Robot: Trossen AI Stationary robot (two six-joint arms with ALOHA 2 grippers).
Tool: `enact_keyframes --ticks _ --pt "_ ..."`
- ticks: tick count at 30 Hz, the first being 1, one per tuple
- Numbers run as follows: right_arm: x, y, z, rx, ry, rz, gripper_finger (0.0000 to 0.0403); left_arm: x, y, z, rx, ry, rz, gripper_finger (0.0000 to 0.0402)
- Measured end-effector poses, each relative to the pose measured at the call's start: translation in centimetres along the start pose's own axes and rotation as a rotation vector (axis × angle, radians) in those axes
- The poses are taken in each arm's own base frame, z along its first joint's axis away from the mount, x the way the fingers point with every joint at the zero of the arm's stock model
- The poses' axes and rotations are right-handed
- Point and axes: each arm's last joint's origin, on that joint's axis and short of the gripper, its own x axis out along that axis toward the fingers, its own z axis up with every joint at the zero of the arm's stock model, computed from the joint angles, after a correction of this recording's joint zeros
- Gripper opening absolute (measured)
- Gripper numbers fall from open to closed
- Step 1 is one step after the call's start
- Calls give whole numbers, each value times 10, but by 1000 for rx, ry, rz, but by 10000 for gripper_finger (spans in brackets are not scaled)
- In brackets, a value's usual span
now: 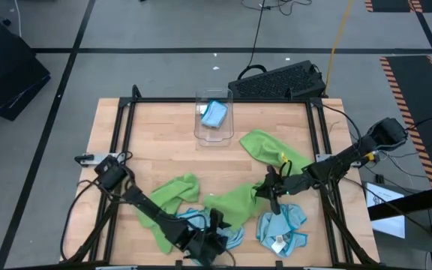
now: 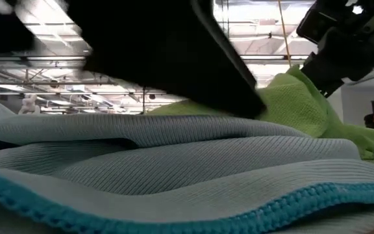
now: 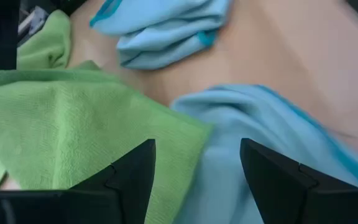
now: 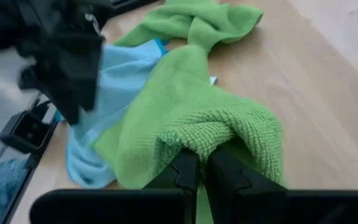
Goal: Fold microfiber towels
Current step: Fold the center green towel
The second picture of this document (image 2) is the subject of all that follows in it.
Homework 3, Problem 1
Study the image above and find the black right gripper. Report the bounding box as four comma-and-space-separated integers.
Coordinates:
299, 0, 374, 99

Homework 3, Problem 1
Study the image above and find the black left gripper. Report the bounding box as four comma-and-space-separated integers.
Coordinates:
0, 8, 36, 56

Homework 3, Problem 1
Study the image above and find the light blue microfiber towel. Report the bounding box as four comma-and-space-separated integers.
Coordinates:
0, 89, 374, 234

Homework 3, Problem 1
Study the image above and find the ceiling light strip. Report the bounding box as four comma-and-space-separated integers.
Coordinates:
240, 54, 310, 61

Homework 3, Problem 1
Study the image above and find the white robot figure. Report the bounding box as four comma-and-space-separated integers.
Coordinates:
18, 93, 42, 115

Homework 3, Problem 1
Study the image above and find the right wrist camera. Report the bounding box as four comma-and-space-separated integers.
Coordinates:
296, 2, 338, 46

